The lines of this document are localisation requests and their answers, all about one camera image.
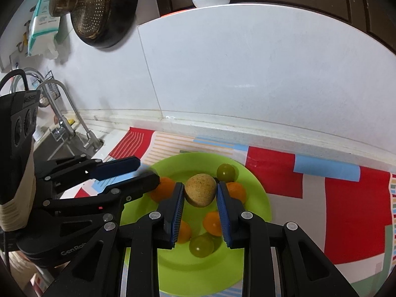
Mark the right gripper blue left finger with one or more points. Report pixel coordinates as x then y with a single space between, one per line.
173 216

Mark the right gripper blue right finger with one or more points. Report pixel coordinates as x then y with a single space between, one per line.
229 210

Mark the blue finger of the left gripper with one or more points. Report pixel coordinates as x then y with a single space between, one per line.
129 190
106 170

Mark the large orange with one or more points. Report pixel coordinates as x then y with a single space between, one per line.
164 190

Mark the small orange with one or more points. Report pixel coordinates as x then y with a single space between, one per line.
212 224
184 233

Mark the tan longan back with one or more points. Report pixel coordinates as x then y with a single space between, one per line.
200 190

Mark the green grape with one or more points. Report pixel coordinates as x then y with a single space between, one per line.
201 246
226 173

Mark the stainless steel sink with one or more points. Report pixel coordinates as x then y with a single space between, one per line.
51 149

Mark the large chrome faucet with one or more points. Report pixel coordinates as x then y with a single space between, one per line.
49 116

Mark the colourful patchwork table cloth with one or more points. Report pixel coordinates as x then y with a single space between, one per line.
347 209

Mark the black frying pan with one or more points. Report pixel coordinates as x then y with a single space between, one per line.
103 23

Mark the black wire basket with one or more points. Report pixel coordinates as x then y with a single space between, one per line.
49 92

